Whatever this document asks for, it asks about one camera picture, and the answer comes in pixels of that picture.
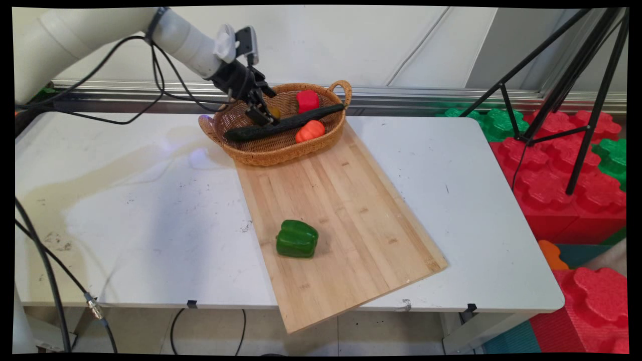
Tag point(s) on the small green foam piece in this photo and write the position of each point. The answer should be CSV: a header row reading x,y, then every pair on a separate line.
x,y
617,236

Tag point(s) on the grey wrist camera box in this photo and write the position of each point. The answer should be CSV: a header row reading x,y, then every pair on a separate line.
x,y
247,42

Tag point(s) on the black tripod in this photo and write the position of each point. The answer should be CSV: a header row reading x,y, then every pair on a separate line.
x,y
583,150

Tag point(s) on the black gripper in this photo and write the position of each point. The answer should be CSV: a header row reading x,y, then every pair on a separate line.
x,y
235,80

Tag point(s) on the orange toy bell pepper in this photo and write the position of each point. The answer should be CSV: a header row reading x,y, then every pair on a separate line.
x,y
311,131

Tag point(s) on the aluminium wall rail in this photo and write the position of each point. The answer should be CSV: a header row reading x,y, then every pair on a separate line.
x,y
401,93

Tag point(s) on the white table leg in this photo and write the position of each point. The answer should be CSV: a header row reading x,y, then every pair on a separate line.
x,y
476,333

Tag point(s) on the wooden cutting board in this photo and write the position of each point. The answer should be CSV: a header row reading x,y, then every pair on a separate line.
x,y
351,225

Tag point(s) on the green toy bell pepper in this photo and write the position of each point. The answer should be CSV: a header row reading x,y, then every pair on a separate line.
x,y
297,240

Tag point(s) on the orange foam piece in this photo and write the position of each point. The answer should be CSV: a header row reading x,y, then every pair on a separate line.
x,y
550,254

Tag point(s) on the yellow brown toy vegetable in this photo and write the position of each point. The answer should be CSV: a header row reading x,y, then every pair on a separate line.
x,y
275,111

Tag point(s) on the dark green toy cucumber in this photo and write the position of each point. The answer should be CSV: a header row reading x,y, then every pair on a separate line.
x,y
301,122

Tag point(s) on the woven wicker basket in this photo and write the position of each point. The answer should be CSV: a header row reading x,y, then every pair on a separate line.
x,y
281,150

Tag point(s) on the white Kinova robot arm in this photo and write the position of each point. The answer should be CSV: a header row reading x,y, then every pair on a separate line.
x,y
75,40

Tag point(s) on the teal foam mat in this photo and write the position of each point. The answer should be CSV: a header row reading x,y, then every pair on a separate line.
x,y
511,341
577,254

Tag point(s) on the green foam block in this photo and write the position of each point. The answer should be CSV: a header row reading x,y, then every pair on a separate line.
x,y
496,123
614,160

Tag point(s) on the large red foam block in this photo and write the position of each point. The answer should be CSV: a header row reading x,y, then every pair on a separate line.
x,y
551,200

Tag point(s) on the red toy bell pepper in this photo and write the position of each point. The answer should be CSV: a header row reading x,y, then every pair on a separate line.
x,y
307,102

